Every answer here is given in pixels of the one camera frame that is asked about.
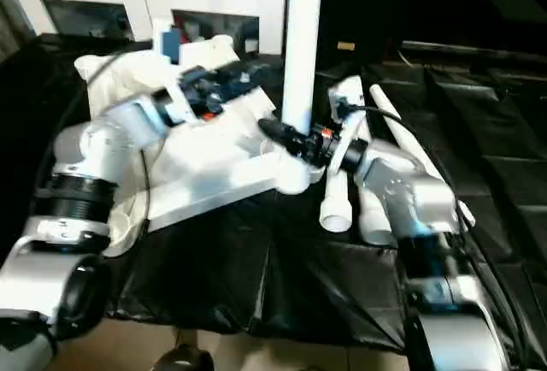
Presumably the white plastic table top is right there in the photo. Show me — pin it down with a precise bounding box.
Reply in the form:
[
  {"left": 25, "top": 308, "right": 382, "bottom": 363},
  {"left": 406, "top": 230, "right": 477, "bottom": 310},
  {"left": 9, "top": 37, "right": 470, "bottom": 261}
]
[{"left": 74, "top": 33, "right": 321, "bottom": 257}]

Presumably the black plastic mat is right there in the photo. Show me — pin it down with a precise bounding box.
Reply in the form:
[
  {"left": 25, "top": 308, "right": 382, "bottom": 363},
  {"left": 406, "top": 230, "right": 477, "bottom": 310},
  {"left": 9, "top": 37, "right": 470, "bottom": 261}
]
[{"left": 0, "top": 32, "right": 547, "bottom": 371}]

